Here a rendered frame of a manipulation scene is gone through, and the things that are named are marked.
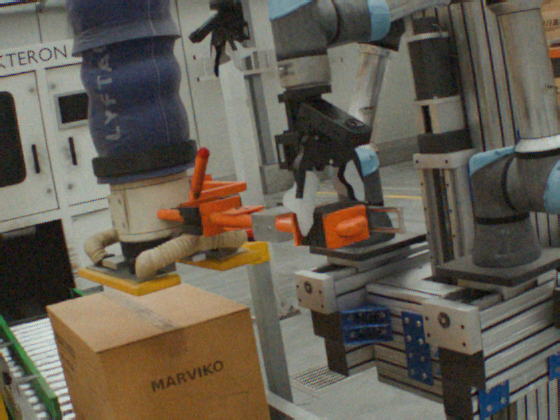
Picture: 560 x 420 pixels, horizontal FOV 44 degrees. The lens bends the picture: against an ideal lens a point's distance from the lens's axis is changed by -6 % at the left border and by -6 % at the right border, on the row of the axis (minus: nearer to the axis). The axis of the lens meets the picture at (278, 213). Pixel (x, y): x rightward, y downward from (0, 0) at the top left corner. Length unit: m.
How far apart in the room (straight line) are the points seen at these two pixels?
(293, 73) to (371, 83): 0.95
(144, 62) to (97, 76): 0.10
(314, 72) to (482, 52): 0.72
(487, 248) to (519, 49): 0.41
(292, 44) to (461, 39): 0.75
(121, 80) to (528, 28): 0.78
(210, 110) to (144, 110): 9.96
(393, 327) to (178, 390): 0.54
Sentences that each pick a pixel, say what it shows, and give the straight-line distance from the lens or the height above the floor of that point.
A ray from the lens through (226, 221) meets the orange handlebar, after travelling 1.25.
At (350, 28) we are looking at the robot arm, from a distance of 1.09.
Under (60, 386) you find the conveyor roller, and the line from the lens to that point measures 2.80.
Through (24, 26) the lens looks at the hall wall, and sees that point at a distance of 10.70.
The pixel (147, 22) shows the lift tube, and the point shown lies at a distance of 1.49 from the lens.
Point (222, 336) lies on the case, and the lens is 1.78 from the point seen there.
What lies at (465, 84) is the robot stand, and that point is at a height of 1.40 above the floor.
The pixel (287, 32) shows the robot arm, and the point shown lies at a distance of 1.04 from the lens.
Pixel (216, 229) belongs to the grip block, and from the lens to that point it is 1.32.
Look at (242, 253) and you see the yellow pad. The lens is 1.52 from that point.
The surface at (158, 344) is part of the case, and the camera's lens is 1.72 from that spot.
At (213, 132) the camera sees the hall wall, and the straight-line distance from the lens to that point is 11.42.
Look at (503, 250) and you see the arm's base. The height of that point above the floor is 1.07.
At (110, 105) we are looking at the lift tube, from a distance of 1.48.
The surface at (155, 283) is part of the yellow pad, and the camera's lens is 1.40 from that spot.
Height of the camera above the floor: 1.43
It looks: 9 degrees down
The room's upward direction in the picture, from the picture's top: 9 degrees counter-clockwise
